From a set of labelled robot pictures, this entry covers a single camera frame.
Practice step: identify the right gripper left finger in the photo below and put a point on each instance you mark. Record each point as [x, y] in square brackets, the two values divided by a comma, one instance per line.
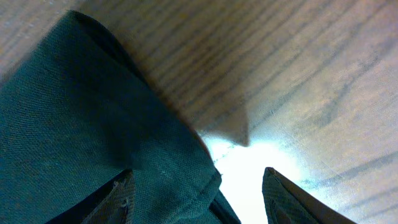
[113, 203]

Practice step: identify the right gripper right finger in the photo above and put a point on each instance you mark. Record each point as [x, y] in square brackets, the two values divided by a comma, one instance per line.
[286, 202]

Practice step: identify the black t-shirt with logo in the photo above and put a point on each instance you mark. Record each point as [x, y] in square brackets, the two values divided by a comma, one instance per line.
[76, 113]

